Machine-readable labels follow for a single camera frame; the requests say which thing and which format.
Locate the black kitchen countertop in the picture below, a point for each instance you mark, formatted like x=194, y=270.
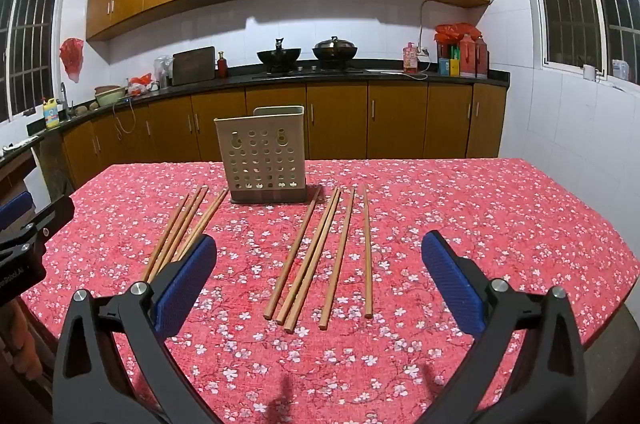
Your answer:
x=380, y=76

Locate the yellow box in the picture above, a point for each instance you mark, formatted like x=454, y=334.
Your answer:
x=454, y=67

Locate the wooden base cabinets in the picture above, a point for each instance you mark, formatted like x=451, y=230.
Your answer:
x=400, y=118

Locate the red plastic bag on hook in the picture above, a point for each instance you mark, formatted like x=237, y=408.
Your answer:
x=72, y=56

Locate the beige perforated utensil holder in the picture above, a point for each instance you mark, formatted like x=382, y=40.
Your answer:
x=260, y=153

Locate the yellow dish soap bottle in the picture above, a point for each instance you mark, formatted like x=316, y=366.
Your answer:
x=51, y=116

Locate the blue box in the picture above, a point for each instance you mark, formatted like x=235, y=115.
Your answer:
x=444, y=66

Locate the red oil bottle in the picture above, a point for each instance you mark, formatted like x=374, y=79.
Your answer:
x=467, y=58
x=482, y=58

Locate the red floral tablecloth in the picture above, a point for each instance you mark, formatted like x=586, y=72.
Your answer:
x=450, y=214

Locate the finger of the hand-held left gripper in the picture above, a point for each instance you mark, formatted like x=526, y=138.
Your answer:
x=50, y=219
x=15, y=208

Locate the stacked bowls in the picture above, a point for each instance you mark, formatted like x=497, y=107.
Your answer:
x=111, y=95

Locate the pink soap bottle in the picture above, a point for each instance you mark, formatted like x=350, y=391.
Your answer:
x=410, y=59

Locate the black wok with lid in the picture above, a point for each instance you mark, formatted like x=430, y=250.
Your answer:
x=335, y=49

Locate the clear plastic bag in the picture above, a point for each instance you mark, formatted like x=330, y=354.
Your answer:
x=162, y=71

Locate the small red bottle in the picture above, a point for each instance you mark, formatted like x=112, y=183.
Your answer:
x=222, y=66

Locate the small red plastic bag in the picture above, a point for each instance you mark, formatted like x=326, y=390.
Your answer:
x=141, y=84

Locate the large red plastic bag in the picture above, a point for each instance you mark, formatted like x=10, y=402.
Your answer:
x=455, y=32

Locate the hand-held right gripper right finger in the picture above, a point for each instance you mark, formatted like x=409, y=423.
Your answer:
x=452, y=284

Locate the metal faucet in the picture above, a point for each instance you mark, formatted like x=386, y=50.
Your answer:
x=64, y=96

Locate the dark sauce bottle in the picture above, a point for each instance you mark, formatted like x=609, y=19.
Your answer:
x=442, y=49

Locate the green packet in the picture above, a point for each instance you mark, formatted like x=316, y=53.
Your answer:
x=455, y=52

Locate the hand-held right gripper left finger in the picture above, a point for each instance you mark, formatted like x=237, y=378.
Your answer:
x=185, y=284

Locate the black open wok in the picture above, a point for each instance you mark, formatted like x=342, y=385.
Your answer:
x=279, y=54

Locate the gas stove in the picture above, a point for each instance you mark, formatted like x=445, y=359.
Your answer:
x=310, y=69

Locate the white power strip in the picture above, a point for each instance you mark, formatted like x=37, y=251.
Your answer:
x=20, y=143

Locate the dark cutting board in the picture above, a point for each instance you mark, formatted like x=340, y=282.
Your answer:
x=194, y=66

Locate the person's left hand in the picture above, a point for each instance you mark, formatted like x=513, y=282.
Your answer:
x=20, y=344

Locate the narrow barred window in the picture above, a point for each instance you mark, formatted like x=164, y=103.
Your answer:
x=30, y=48

